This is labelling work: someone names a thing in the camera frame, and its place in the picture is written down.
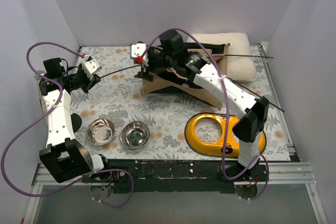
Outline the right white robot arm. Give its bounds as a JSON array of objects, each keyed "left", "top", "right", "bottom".
[{"left": 131, "top": 28, "right": 269, "bottom": 181}]

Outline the aluminium frame rail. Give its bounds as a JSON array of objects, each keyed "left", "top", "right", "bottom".
[{"left": 22, "top": 162, "right": 328, "bottom": 223}]

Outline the steel bowl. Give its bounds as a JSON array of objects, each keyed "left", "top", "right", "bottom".
[
  {"left": 86, "top": 119, "right": 115, "bottom": 146},
  {"left": 120, "top": 121, "right": 150, "bottom": 150}
]

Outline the black tent pole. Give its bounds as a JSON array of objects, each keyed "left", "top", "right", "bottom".
[
  {"left": 228, "top": 78, "right": 285, "bottom": 113},
  {"left": 100, "top": 54, "right": 274, "bottom": 79}
]

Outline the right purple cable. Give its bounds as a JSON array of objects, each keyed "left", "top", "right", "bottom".
[{"left": 140, "top": 27, "right": 270, "bottom": 201}]

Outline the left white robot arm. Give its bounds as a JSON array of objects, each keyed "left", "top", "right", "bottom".
[{"left": 39, "top": 57, "right": 112, "bottom": 183}]

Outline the yellow double bowl holder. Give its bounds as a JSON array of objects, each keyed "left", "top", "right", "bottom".
[{"left": 184, "top": 112, "right": 267, "bottom": 159}]

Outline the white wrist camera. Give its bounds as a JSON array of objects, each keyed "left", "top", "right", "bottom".
[
  {"left": 81, "top": 54, "right": 102, "bottom": 80},
  {"left": 130, "top": 42, "right": 148, "bottom": 67}
]

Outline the beige fabric pet tent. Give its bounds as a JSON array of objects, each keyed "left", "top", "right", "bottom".
[{"left": 142, "top": 44, "right": 230, "bottom": 110}]

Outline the floral table mat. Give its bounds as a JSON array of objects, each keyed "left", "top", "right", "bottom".
[{"left": 70, "top": 46, "right": 290, "bottom": 162}]

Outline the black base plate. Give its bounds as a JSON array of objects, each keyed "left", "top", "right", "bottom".
[{"left": 46, "top": 157, "right": 301, "bottom": 195}]

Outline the glitter toy microphone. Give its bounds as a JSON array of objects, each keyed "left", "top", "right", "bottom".
[{"left": 34, "top": 75, "right": 47, "bottom": 114}]

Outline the cream fluffy pillow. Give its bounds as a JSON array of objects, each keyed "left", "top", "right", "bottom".
[{"left": 192, "top": 33, "right": 257, "bottom": 83}]

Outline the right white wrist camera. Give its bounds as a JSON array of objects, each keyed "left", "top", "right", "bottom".
[{"left": 130, "top": 42, "right": 148, "bottom": 67}]

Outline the right steel bowl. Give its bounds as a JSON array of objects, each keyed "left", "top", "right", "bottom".
[{"left": 120, "top": 121, "right": 150, "bottom": 150}]

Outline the left steel bowl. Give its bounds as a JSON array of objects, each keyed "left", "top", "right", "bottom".
[{"left": 86, "top": 119, "right": 115, "bottom": 146}]

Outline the purple cable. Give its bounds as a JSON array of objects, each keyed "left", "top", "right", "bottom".
[
  {"left": 140, "top": 27, "right": 270, "bottom": 201},
  {"left": 0, "top": 41, "right": 134, "bottom": 208}
]

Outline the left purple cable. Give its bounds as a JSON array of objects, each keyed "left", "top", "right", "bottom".
[{"left": 0, "top": 41, "right": 134, "bottom": 208}]

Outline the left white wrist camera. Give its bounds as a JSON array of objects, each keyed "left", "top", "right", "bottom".
[{"left": 81, "top": 54, "right": 102, "bottom": 80}]

